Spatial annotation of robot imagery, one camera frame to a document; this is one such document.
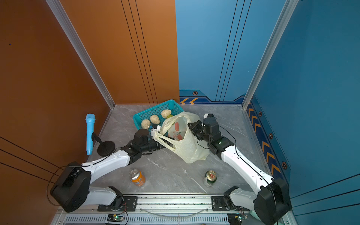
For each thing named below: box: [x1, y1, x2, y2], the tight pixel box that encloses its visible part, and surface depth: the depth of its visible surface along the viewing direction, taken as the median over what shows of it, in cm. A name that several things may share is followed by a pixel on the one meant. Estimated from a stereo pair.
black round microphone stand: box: [91, 131, 116, 158], surface depth 95 cm
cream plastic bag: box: [153, 111, 210, 164], surface depth 75 cm
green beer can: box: [204, 170, 218, 185], surface depth 74 cm
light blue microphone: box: [85, 113, 97, 156], surface depth 79 cm
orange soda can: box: [129, 168, 146, 187], surface depth 75 cm
